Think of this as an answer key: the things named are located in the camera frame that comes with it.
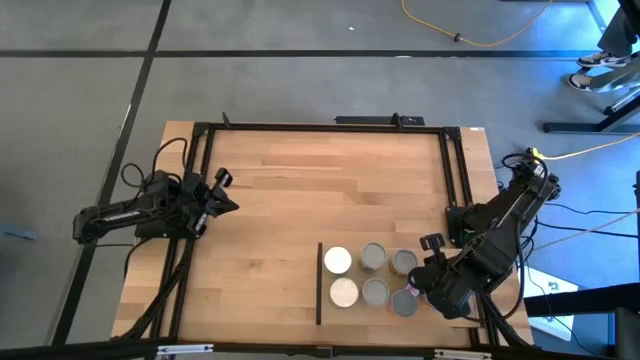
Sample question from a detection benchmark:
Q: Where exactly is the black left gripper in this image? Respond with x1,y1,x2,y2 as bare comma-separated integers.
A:
179,168,241,238

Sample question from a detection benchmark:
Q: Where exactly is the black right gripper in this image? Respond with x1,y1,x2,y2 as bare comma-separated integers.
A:
407,232,501,321

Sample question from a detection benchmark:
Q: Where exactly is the can with vegetable picture label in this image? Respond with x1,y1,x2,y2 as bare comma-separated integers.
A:
388,248,419,278

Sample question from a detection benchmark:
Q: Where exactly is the can with orange checked label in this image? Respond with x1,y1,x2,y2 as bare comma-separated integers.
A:
359,242,389,274

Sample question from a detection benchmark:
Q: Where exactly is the tin can with pale label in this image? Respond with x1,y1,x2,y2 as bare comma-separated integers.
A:
328,277,361,310

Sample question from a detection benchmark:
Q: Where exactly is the can with blue yellow label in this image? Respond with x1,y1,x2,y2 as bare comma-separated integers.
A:
322,245,354,277

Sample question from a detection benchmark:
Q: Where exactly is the white printed card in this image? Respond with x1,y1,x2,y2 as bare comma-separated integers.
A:
516,264,581,342

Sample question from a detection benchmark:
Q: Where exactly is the black metal bar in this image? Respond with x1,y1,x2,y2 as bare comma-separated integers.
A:
522,281,640,319

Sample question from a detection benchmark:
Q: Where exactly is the blue tape scrap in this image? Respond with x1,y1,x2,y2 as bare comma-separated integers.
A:
1,225,40,242

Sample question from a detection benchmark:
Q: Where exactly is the black gantry beam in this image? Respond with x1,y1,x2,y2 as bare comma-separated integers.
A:
0,338,640,360

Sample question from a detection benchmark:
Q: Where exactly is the black metal stand base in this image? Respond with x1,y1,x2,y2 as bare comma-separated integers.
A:
543,88,640,135

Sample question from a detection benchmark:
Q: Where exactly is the person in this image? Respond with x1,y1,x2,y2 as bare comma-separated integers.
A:
567,0,640,94

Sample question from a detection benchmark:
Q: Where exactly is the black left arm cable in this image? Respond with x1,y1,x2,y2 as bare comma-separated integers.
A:
119,137,190,191

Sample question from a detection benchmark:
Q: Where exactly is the silver metal bracket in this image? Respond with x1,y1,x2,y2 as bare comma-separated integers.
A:
432,348,494,360
156,343,215,357

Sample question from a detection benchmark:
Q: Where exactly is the wooden shelf with black frame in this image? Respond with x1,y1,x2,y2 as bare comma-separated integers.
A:
315,243,480,330

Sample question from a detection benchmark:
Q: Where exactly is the black aluminium table frame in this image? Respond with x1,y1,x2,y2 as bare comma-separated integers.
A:
113,121,535,350

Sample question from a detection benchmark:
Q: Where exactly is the black flat bar mount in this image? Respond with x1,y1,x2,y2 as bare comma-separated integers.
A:
333,115,426,127

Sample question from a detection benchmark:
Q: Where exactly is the tan cable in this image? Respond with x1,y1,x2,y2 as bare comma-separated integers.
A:
529,208,640,252

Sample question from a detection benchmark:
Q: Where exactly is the yellow extension cable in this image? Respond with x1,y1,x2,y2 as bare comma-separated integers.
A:
541,131,640,162

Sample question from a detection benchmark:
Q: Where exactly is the yellow floor cable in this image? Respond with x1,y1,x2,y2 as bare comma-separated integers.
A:
400,0,555,49

